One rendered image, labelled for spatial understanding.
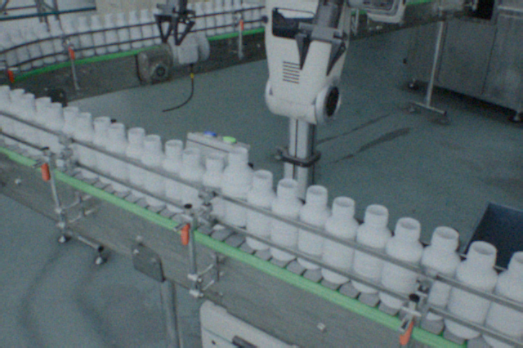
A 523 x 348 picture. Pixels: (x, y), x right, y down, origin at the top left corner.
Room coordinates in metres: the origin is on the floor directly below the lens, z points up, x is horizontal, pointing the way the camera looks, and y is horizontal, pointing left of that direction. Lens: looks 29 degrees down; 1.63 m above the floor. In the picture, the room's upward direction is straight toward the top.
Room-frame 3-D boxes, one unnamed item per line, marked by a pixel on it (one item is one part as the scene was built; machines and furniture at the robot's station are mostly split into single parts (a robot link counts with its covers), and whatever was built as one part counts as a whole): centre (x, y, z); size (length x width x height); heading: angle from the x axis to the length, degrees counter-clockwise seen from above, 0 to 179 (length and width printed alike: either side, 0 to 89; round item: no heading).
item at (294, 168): (1.54, -0.13, 0.66); 0.11 x 0.11 x 0.40; 56
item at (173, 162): (0.98, 0.19, 1.08); 0.06 x 0.06 x 0.17
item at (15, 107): (1.30, 0.68, 1.08); 0.06 x 0.06 x 0.17
